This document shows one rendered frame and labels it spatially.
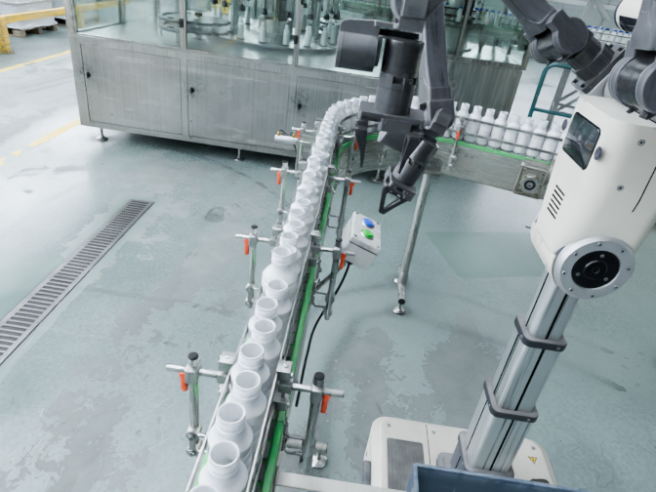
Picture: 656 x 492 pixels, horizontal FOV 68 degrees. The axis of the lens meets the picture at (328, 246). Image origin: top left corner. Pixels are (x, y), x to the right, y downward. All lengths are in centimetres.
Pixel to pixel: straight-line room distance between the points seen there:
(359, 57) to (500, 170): 183
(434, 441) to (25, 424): 155
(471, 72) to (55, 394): 523
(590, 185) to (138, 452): 176
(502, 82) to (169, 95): 372
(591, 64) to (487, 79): 493
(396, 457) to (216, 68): 338
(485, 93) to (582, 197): 520
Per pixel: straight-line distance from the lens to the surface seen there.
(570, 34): 127
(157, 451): 211
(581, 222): 112
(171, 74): 447
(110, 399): 231
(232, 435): 68
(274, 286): 91
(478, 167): 252
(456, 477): 97
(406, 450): 185
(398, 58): 76
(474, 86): 621
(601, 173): 107
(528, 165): 239
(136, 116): 470
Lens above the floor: 168
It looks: 30 degrees down
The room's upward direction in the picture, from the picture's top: 8 degrees clockwise
